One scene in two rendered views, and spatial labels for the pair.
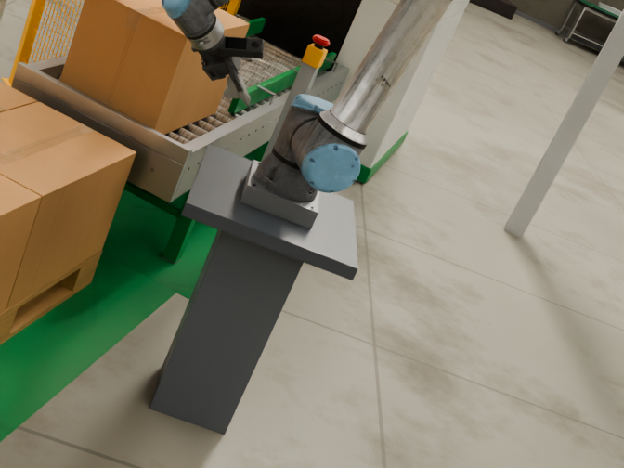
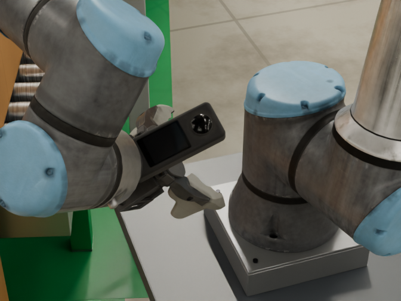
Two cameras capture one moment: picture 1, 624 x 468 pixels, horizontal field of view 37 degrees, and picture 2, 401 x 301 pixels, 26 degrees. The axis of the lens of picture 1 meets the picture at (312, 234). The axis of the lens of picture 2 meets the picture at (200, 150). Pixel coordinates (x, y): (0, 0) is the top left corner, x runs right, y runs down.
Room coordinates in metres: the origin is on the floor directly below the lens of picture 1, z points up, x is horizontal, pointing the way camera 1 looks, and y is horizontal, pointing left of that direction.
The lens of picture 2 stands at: (1.49, 0.46, 1.79)
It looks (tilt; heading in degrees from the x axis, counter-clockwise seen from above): 38 degrees down; 350
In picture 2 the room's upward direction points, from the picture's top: straight up
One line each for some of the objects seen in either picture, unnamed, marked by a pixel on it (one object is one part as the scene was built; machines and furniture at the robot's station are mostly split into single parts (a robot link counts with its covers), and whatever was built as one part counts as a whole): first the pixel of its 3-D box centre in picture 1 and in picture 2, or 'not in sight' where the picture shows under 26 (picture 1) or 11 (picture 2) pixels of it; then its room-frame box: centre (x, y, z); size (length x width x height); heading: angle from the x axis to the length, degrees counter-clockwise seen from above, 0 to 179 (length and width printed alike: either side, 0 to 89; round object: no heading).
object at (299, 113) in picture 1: (310, 129); (295, 126); (2.54, 0.13, 0.99); 0.17 x 0.15 x 0.18; 26
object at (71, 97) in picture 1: (101, 112); not in sight; (3.06, 0.85, 0.58); 0.70 x 0.03 x 0.06; 82
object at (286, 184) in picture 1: (292, 170); (286, 190); (2.55, 0.13, 0.86); 0.19 x 0.19 x 0.10
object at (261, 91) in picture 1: (297, 81); not in sight; (4.54, 0.38, 0.60); 1.60 x 0.11 x 0.09; 172
